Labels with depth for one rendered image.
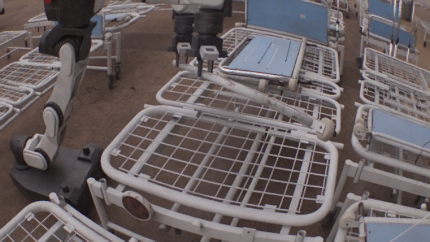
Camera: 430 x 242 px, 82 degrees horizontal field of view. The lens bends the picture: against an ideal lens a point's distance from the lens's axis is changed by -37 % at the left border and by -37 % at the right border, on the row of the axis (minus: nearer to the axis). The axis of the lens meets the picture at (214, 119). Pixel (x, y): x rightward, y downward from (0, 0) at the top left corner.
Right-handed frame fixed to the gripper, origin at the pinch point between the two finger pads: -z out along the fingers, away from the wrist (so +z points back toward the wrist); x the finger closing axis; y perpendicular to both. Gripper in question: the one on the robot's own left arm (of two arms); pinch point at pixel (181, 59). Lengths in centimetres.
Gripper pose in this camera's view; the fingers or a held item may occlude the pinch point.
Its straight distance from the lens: 136.7
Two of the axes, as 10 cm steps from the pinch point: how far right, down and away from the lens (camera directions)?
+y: 3.2, 2.4, -9.2
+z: 0.6, -9.7, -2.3
